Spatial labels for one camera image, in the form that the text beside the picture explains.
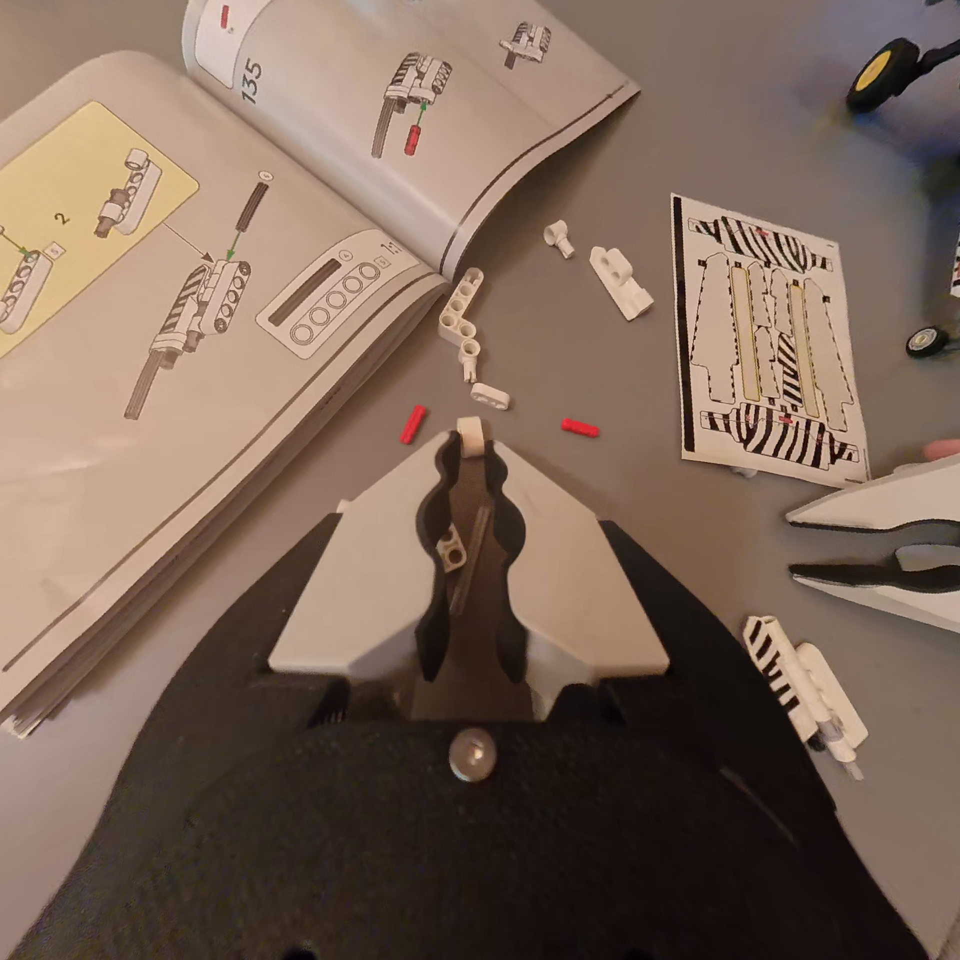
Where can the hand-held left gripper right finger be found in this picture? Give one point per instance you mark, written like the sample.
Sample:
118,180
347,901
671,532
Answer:
585,592

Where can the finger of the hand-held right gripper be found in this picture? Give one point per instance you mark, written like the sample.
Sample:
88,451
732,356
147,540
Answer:
922,607
900,499

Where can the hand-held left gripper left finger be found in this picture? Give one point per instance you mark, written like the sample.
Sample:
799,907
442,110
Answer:
352,585

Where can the red lego pin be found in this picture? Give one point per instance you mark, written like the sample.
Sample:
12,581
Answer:
412,424
580,427

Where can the white angled lego beam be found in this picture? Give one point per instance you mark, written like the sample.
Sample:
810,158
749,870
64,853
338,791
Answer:
452,553

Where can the dark grey lego axle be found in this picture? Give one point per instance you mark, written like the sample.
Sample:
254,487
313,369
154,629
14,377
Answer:
474,551

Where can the white lego beam assembly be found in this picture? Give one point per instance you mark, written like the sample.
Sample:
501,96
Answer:
825,697

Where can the zebra striped lego assembly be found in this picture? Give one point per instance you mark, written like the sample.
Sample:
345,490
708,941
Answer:
772,660

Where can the small lego wheel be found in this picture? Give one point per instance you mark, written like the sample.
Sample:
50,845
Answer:
926,342

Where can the white thin lego liftarm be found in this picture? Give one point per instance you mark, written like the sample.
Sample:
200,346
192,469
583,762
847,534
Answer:
490,395

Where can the zebra striped lego part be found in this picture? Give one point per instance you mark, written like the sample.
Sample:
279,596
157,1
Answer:
956,262

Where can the lego instruction booklet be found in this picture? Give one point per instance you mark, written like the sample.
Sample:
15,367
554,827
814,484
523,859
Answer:
150,450

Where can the white bent lego beam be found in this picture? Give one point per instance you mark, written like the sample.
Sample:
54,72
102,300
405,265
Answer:
459,315

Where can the white lego panel piece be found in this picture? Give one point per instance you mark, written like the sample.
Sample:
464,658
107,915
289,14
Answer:
621,281

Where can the white lego pin connector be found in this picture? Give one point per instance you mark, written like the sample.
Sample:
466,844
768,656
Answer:
559,238

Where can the large lego wheel on strut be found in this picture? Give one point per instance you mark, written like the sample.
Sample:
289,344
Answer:
883,75

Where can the person's right hand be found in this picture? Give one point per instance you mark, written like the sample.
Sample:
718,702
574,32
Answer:
946,448

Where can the zebra sticker sheet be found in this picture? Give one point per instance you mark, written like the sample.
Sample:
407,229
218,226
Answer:
825,360

